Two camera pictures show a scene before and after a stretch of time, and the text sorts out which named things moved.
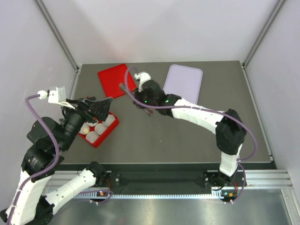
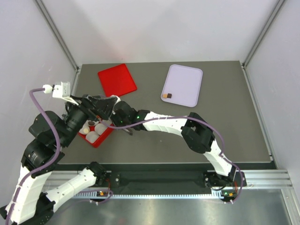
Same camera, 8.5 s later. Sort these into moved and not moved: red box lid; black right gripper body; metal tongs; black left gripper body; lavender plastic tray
Moved: black right gripper body; metal tongs
Not moved: red box lid; lavender plastic tray; black left gripper body
